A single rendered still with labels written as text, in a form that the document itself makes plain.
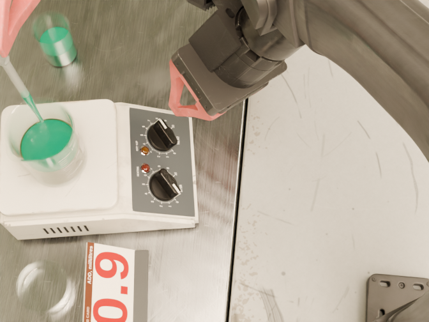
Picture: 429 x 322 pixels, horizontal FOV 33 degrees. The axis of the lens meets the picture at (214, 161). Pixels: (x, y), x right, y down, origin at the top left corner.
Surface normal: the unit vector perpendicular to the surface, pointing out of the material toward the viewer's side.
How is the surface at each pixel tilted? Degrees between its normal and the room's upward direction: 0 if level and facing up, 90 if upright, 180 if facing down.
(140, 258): 0
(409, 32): 25
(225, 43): 67
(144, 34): 0
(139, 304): 0
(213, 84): 29
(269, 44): 79
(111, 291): 40
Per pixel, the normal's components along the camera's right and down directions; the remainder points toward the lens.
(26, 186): -0.01, -0.36
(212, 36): -0.67, 0.46
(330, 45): -0.81, 0.54
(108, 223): 0.07, 0.93
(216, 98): 0.48, -0.33
